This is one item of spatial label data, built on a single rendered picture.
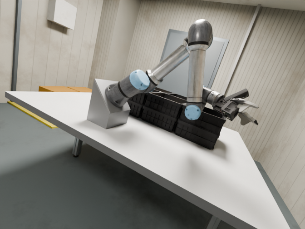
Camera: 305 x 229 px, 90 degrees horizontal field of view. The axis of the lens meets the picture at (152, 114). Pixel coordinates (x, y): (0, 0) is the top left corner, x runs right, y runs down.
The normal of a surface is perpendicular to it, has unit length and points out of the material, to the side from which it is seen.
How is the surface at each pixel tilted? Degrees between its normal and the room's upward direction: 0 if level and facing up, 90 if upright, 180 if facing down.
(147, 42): 90
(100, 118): 90
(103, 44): 90
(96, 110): 90
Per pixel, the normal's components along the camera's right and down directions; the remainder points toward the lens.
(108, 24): -0.39, 0.12
